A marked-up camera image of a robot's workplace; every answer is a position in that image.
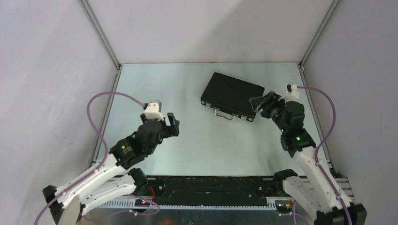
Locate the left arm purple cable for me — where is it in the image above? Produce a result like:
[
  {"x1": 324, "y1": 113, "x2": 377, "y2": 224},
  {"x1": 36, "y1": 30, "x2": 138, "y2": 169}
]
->
[{"x1": 33, "y1": 91, "x2": 161, "y2": 225}]

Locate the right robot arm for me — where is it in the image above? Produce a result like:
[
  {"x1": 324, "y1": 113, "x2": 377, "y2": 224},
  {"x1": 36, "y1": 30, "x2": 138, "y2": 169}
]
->
[{"x1": 249, "y1": 84, "x2": 367, "y2": 225}]

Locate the black poker set case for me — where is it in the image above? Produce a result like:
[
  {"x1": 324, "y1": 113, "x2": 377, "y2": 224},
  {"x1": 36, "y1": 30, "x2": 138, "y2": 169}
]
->
[{"x1": 200, "y1": 72, "x2": 265, "y2": 122}]

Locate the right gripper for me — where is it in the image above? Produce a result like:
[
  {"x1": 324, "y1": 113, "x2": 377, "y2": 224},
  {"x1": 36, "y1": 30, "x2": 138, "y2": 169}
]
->
[{"x1": 248, "y1": 91, "x2": 288, "y2": 133}]

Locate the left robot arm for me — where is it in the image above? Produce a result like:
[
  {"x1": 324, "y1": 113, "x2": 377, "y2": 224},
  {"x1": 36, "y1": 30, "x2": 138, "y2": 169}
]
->
[{"x1": 42, "y1": 100, "x2": 180, "y2": 225}]

